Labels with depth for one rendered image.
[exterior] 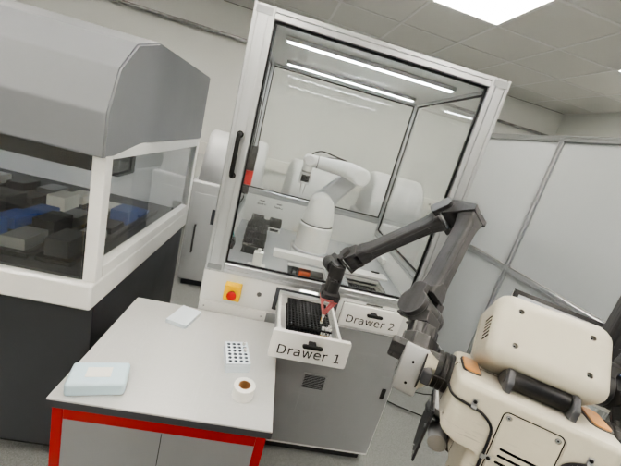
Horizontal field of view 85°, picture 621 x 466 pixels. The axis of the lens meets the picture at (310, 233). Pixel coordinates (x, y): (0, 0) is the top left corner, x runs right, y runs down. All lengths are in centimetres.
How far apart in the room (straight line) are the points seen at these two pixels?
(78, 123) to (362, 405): 171
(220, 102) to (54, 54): 336
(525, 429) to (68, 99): 141
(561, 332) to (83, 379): 117
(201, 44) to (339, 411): 410
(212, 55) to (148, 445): 414
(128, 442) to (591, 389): 114
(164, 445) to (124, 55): 121
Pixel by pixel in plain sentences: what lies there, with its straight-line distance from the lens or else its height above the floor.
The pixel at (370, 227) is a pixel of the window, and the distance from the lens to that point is 150.
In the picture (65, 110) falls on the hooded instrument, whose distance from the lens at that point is 132.
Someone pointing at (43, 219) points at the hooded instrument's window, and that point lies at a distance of 144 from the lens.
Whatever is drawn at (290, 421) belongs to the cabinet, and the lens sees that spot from 198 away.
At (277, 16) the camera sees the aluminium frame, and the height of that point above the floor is 196.
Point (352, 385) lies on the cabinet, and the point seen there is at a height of 49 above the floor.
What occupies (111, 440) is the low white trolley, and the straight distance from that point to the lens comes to 128.
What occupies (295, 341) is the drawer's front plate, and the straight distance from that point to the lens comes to 127.
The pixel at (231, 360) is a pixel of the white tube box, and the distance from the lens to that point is 129.
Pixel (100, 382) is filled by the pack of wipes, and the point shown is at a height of 80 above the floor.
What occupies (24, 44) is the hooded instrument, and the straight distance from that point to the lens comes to 144.
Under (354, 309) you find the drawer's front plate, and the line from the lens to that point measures 160.
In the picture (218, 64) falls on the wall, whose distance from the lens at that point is 466.
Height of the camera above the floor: 159
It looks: 15 degrees down
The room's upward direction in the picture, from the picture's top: 15 degrees clockwise
